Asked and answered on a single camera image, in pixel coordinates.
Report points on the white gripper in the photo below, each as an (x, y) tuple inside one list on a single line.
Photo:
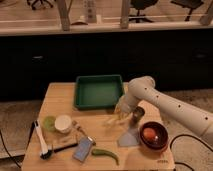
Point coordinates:
[(124, 106)]

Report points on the yellow banana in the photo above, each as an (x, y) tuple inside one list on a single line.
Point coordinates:
[(115, 120)]

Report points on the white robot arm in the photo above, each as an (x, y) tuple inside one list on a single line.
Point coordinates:
[(197, 120)]

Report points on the metal cup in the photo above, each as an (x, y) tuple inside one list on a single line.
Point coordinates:
[(138, 113)]

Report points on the grey cloth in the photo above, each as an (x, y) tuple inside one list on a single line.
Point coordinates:
[(129, 138)]

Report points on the green plastic tray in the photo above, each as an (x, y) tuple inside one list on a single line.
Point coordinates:
[(97, 91)]

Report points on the orange fruit in bowl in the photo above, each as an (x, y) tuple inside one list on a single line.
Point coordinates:
[(149, 134)]

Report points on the green chili pepper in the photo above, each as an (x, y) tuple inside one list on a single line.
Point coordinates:
[(103, 152)]

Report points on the small wooden spoon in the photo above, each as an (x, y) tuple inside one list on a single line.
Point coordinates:
[(79, 128)]

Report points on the dark red bowl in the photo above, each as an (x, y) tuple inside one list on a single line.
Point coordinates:
[(160, 143)]

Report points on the blue sponge block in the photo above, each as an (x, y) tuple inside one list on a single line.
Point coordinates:
[(83, 149)]

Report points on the white round container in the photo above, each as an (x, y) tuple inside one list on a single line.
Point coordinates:
[(63, 124)]

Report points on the green round lid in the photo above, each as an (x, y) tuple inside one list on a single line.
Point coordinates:
[(49, 123)]

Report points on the office chair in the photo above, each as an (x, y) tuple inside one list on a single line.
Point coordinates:
[(141, 5)]

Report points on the black handled knife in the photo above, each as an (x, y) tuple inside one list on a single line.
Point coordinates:
[(48, 153)]

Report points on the white handled brush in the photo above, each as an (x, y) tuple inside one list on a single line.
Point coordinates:
[(44, 147)]

